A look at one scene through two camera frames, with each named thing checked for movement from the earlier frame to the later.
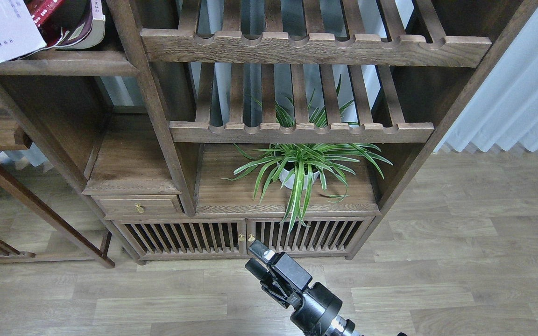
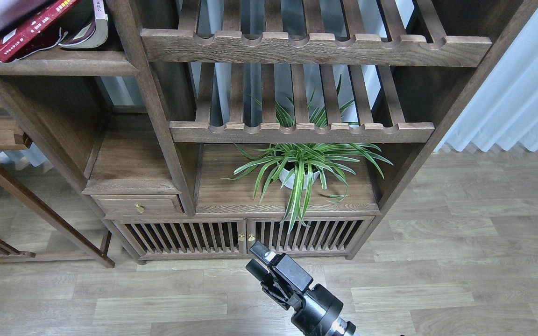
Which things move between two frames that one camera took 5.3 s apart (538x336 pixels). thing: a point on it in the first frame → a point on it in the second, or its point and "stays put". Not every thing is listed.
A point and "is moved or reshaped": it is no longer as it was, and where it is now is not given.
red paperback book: (50, 17) is moved or reshaped
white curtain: (524, 99) stays put
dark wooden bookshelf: (214, 129) stays put
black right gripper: (285, 280) stays put
